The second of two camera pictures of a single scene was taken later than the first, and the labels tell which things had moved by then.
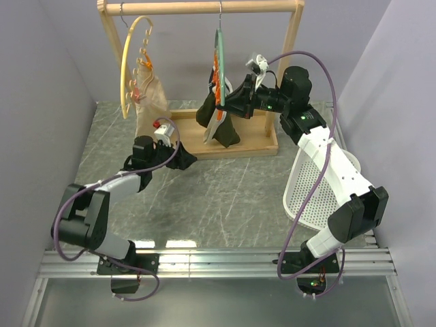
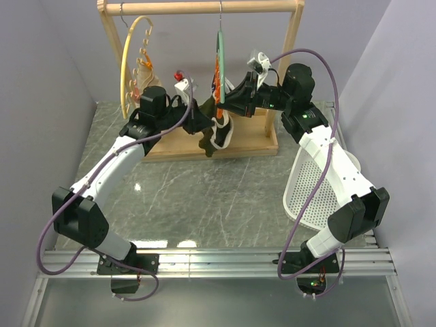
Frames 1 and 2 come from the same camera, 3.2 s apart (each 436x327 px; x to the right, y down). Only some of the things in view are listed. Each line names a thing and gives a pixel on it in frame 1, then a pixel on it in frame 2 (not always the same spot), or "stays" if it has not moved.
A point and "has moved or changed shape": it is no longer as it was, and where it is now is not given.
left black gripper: x=182 y=159 to x=196 y=120
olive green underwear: x=223 y=131 has moved or changed shape
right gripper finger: x=242 y=96 stays
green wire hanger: x=220 y=36 stays
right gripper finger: x=240 y=106 stays
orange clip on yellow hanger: x=148 y=63 stays
